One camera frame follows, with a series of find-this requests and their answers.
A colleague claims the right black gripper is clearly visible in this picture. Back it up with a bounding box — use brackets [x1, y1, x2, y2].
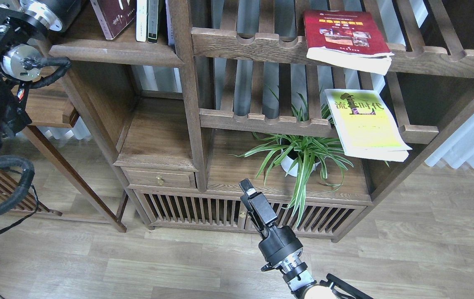
[239, 179, 277, 239]

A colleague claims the yellow green book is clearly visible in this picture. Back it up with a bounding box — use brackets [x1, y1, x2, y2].
[324, 89, 412, 162]

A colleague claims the dark brown book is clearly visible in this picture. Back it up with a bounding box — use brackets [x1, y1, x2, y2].
[90, 0, 137, 40]

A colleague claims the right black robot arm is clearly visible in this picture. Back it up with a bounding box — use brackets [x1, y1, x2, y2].
[239, 179, 370, 299]

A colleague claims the white plant pot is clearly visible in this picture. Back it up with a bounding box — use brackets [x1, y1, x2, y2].
[281, 151, 322, 177]

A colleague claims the green spider plant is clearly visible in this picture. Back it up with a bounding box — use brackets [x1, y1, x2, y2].
[232, 89, 390, 227]

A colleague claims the dark wooden bookshelf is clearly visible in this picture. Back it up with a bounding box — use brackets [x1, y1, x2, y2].
[39, 0, 474, 242]

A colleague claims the pale upright book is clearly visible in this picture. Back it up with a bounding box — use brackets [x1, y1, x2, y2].
[165, 0, 176, 46]

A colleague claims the red book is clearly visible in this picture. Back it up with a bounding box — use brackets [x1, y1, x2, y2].
[303, 10, 394, 76]

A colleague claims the white upright book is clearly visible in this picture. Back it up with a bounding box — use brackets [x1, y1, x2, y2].
[136, 0, 148, 42]

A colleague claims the dark green upright book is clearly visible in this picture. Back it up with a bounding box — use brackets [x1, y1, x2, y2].
[147, 0, 165, 44]

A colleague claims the wooden side table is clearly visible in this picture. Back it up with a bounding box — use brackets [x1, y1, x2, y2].
[22, 83, 128, 233]

